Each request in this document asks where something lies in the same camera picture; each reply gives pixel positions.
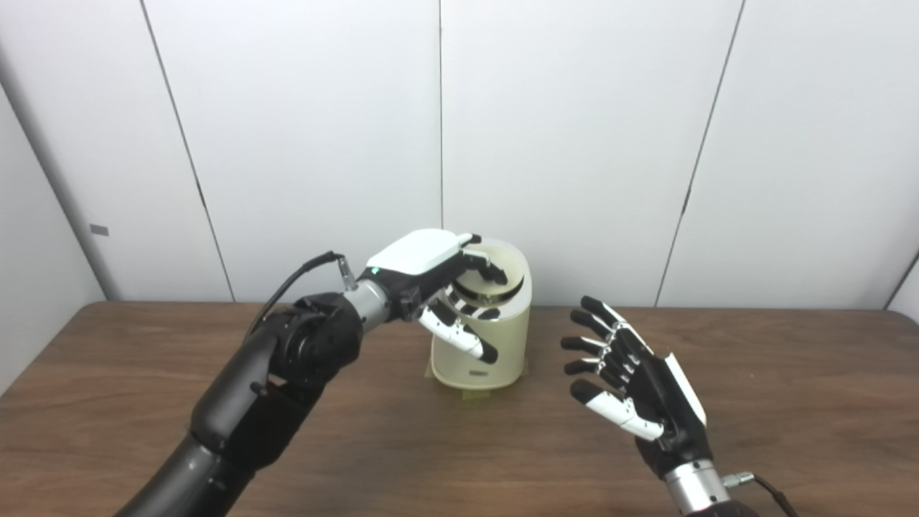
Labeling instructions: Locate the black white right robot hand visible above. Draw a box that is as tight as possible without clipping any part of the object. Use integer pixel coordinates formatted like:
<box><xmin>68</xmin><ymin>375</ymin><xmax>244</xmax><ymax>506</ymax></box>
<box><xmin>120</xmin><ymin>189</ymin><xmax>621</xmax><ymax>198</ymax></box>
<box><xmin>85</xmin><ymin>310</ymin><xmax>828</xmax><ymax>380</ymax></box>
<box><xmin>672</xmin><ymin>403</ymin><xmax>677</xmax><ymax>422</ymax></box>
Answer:
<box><xmin>561</xmin><ymin>295</ymin><xmax>714</xmax><ymax>478</ymax></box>

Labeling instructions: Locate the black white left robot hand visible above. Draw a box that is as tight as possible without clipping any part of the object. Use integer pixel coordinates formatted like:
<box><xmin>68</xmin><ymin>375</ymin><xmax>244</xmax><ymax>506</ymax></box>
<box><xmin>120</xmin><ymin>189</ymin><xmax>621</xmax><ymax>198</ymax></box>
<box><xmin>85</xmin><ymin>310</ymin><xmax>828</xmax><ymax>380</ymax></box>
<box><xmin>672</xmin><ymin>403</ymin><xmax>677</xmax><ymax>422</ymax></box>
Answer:
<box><xmin>357</xmin><ymin>228</ymin><xmax>509</xmax><ymax>365</ymax></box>

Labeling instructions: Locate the round cream bin lid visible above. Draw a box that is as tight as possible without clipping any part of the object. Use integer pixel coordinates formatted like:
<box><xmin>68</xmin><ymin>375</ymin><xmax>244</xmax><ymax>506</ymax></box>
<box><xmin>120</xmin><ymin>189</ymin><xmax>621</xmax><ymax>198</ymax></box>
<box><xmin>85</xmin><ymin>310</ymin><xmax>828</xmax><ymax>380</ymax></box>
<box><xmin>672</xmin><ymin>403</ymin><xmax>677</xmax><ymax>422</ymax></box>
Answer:
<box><xmin>449</xmin><ymin>243</ymin><xmax>526</xmax><ymax>306</ymax></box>

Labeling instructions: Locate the cream-colored bin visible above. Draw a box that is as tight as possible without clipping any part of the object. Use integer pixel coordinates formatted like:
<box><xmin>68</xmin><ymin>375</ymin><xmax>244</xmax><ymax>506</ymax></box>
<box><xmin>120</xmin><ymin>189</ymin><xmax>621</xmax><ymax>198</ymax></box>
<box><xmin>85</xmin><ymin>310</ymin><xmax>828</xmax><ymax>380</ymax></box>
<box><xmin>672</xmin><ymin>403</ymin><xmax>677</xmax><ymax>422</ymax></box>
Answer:
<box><xmin>429</xmin><ymin>237</ymin><xmax>532</xmax><ymax>391</ymax></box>

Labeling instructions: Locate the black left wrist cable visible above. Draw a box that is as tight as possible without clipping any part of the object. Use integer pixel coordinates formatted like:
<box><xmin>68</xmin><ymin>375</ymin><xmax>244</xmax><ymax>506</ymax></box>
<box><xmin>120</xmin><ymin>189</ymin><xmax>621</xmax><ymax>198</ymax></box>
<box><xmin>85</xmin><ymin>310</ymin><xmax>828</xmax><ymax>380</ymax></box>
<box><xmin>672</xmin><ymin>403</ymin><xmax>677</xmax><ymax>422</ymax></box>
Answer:
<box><xmin>244</xmin><ymin>251</ymin><xmax>358</xmax><ymax>338</ymax></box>

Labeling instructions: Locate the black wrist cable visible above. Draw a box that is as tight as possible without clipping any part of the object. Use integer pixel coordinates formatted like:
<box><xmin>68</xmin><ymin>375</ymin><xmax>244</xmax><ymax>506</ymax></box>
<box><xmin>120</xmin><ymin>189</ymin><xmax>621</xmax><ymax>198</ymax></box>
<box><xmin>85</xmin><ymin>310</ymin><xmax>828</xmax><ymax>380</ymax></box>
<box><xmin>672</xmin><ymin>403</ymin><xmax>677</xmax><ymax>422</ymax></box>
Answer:
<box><xmin>722</xmin><ymin>471</ymin><xmax>801</xmax><ymax>517</ymax></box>
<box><xmin>244</xmin><ymin>251</ymin><xmax>358</xmax><ymax>338</ymax></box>

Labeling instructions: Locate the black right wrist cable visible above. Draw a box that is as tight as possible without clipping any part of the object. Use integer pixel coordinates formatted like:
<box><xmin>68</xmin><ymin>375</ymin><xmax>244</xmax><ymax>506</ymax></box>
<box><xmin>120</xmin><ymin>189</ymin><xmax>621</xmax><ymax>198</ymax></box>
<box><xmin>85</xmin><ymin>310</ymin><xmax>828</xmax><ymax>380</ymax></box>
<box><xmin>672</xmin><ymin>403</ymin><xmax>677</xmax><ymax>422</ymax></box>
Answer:
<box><xmin>722</xmin><ymin>471</ymin><xmax>801</xmax><ymax>517</ymax></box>

